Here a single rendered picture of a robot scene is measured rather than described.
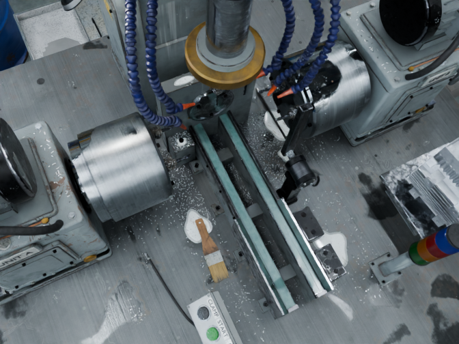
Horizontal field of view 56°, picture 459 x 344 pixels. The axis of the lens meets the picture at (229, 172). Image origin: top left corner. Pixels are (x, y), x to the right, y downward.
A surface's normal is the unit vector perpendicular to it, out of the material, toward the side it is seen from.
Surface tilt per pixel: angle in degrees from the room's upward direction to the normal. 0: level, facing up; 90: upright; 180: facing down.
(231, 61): 0
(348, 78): 28
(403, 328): 0
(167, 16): 90
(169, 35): 90
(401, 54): 0
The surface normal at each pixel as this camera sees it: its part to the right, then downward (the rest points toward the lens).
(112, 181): 0.31, 0.18
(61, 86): 0.07, -0.38
